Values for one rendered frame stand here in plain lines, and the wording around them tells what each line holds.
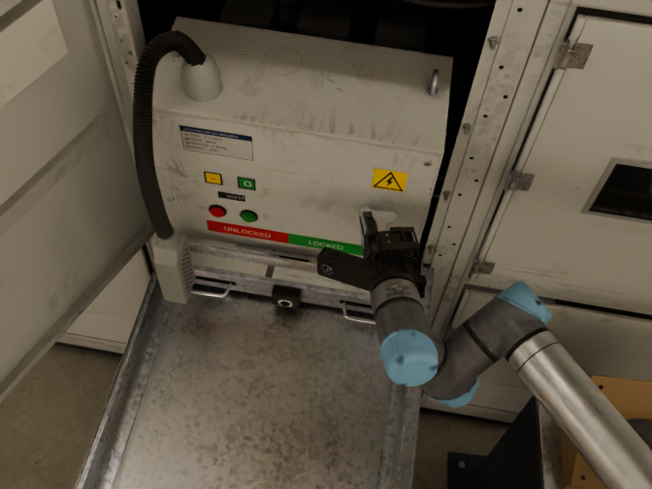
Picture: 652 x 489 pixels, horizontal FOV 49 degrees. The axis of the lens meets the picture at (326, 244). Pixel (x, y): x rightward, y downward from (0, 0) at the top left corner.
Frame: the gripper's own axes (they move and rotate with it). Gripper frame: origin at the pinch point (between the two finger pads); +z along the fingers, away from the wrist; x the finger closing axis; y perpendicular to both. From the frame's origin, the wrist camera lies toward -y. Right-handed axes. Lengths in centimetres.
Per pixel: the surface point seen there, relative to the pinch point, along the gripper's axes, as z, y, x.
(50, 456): 34, -86, -117
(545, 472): -21, 38, -55
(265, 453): -18, -19, -44
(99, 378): 58, -73, -111
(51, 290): 12, -61, -26
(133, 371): 0, -45, -38
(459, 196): 12.9, 21.8, -7.7
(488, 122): 7.2, 22.6, 12.6
